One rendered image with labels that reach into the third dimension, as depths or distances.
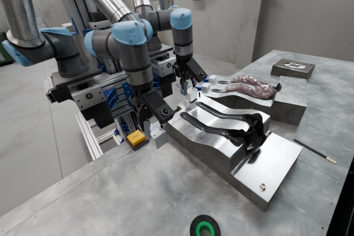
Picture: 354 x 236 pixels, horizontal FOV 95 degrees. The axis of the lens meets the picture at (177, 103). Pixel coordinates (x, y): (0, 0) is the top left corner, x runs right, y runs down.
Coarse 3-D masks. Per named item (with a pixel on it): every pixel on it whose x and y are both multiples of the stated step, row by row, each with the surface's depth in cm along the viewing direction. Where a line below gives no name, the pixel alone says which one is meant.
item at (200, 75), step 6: (186, 60) 67; (192, 60) 67; (186, 66) 67; (192, 66) 66; (198, 66) 67; (192, 72) 66; (198, 72) 66; (204, 72) 67; (198, 78) 65; (204, 78) 66
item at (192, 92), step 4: (176, 84) 87; (188, 88) 82; (192, 88) 79; (196, 88) 79; (188, 92) 78; (192, 92) 78; (196, 92) 80; (188, 96) 79; (192, 96) 79; (196, 96) 82; (188, 100) 82; (192, 100) 81
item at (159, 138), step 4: (152, 128) 61; (156, 128) 60; (160, 128) 58; (152, 132) 57; (156, 132) 57; (160, 132) 57; (164, 132) 57; (152, 136) 55; (156, 136) 55; (160, 136) 56; (164, 136) 57; (152, 140) 57; (156, 140) 55; (160, 140) 57; (164, 140) 58; (152, 144) 59; (156, 144) 56; (160, 144) 57; (156, 148) 57
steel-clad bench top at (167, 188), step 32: (256, 64) 130; (320, 64) 119; (352, 64) 114; (320, 96) 89; (352, 96) 86; (288, 128) 73; (320, 128) 71; (352, 128) 69; (96, 160) 69; (128, 160) 67; (160, 160) 66; (192, 160) 64; (320, 160) 59; (64, 192) 59; (96, 192) 58; (128, 192) 56; (160, 192) 55; (192, 192) 54; (224, 192) 53; (288, 192) 51; (320, 192) 50; (0, 224) 52; (32, 224) 51; (64, 224) 50; (96, 224) 49; (128, 224) 48; (160, 224) 48; (224, 224) 46; (256, 224) 45; (288, 224) 45; (320, 224) 44
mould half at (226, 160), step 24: (216, 120) 69; (240, 120) 61; (264, 120) 60; (192, 144) 63; (216, 144) 53; (240, 144) 52; (264, 144) 60; (288, 144) 59; (216, 168) 57; (240, 168) 53; (264, 168) 52; (288, 168) 51; (240, 192) 52; (264, 192) 46
